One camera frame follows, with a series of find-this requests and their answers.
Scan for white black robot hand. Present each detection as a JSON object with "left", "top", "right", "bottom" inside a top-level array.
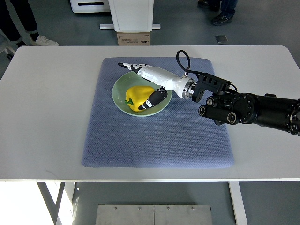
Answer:
[{"left": 118, "top": 63, "right": 196, "bottom": 109}]

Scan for yellow bell pepper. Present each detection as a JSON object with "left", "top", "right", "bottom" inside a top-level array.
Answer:
[{"left": 124, "top": 86, "right": 155, "bottom": 113}]

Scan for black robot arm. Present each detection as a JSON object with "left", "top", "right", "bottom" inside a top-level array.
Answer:
[{"left": 189, "top": 71, "right": 300, "bottom": 135}]

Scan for light green plate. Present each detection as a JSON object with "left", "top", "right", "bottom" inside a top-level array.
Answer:
[{"left": 112, "top": 72, "right": 172, "bottom": 117}]

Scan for grey floor outlet plate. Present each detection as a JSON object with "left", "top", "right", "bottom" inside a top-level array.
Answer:
[{"left": 215, "top": 35, "right": 229, "bottom": 45}]

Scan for blue textured mat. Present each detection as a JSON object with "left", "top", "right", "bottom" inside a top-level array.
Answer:
[{"left": 82, "top": 57, "right": 234, "bottom": 168}]

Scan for cardboard box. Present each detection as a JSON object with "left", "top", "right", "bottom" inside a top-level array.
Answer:
[{"left": 117, "top": 32, "right": 150, "bottom": 46}]

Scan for person feet dark shoes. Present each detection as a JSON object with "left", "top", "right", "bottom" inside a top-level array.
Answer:
[{"left": 197, "top": 0, "right": 238, "bottom": 26}]

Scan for white appliance with slot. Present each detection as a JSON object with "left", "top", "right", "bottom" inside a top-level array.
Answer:
[{"left": 70, "top": 0, "right": 110, "bottom": 13}]

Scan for white table leg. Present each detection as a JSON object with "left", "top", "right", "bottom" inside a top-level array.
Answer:
[{"left": 228, "top": 181, "right": 248, "bottom": 225}]

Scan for person legs dark trousers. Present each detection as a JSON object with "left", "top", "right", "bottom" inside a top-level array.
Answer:
[{"left": 0, "top": 0, "right": 60, "bottom": 47}]

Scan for white chair base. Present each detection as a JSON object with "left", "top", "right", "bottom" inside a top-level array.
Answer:
[{"left": 0, "top": 34, "right": 15, "bottom": 60}]

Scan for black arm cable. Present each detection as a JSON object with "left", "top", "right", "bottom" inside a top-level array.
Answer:
[{"left": 176, "top": 49, "right": 200, "bottom": 78}]

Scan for white pedestal machine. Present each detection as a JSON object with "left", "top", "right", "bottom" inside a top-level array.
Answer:
[{"left": 99, "top": 0, "right": 161, "bottom": 33}]

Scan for metal base plate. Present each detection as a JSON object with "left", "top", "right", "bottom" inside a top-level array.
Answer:
[{"left": 96, "top": 204, "right": 213, "bottom": 225}]

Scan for grey table frame leg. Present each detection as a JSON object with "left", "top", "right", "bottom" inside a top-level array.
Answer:
[{"left": 37, "top": 181, "right": 79, "bottom": 225}]

